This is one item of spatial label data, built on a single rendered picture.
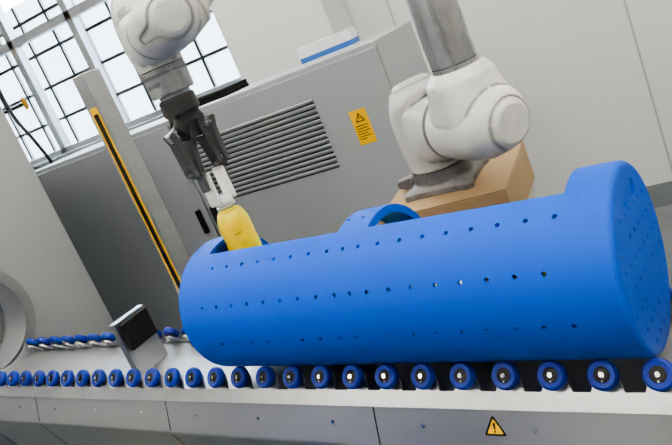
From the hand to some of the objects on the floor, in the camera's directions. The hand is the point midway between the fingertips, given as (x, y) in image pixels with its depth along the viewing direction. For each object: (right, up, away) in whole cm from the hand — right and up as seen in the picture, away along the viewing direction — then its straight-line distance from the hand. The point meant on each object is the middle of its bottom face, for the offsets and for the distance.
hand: (217, 187), depth 137 cm
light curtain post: (+15, -120, +95) cm, 153 cm away
